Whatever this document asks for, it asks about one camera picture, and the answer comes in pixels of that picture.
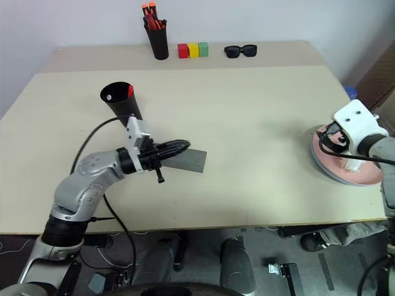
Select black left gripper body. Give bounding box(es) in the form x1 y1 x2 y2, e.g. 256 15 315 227
138 137 166 185

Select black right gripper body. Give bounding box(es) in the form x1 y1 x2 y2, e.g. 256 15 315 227
320 121 351 155

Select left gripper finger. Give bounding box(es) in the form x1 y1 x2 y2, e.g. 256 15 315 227
159 139 191 152
159 148 188 162

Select grey glasses case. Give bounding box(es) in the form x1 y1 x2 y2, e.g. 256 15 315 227
160 147 208 173

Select pink plate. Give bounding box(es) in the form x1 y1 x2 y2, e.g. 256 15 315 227
311 125 385 186

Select light blue plate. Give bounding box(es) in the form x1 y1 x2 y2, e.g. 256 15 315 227
311 144 385 188

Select blue round container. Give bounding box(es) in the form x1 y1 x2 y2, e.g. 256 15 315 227
343 85 359 101

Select wide black plastic cup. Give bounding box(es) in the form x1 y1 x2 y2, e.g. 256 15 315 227
99 81 144 128

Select grey trouser leg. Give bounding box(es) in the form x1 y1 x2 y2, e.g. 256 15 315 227
320 221 388 247

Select tall black pen holder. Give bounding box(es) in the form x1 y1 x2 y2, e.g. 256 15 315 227
143 21 170 60

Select black table crossbar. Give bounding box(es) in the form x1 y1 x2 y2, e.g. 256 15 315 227
277 226 325 238

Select dark rounded grey shape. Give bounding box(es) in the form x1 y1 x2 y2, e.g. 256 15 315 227
135 234 187 286
220 239 257 292

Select black shoe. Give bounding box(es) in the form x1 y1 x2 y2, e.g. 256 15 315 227
300 231 328 253

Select black sunglasses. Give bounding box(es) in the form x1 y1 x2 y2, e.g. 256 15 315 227
223 44 258 59

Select red marker pen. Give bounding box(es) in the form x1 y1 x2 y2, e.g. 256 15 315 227
144 14 163 31

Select black power strip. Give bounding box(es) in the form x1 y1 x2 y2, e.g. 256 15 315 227
106 271 133 290

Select grey floor tape strip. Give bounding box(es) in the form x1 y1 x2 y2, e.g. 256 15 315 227
317 253 335 291

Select small grey box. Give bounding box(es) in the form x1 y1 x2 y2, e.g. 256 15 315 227
88 272 108 294

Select dark curved rim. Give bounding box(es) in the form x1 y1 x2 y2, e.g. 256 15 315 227
132 281 257 296

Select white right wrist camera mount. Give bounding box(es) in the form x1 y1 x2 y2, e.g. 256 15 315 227
332 99 390 172

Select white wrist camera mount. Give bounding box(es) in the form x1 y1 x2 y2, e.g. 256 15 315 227
124 115 152 176
332 99 390 172

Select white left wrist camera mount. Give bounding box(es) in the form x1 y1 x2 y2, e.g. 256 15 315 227
124 115 152 176

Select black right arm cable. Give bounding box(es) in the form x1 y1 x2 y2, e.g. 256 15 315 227
317 131 395 164

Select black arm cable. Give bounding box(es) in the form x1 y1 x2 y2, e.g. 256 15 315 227
317 131 395 164
70 117 138 278

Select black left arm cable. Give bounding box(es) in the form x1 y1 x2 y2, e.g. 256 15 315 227
70 117 138 278

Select black looping floor cable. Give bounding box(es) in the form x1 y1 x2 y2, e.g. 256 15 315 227
359 255 389 296

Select black foot with metal bracket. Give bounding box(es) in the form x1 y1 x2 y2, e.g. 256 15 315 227
267 263 302 296

